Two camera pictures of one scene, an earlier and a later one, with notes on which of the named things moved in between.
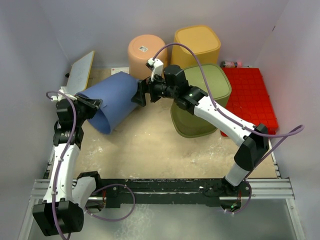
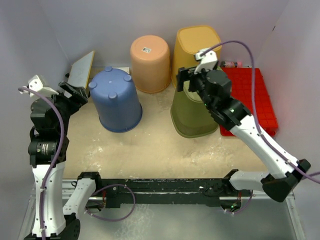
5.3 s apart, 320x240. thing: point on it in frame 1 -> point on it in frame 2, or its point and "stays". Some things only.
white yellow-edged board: [80, 73] stays
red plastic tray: [249, 99] stays
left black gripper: [92, 105] -> [76, 101]
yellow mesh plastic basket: [202, 40] stays
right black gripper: [140, 96] -> [186, 74]
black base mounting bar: [209, 192] stays
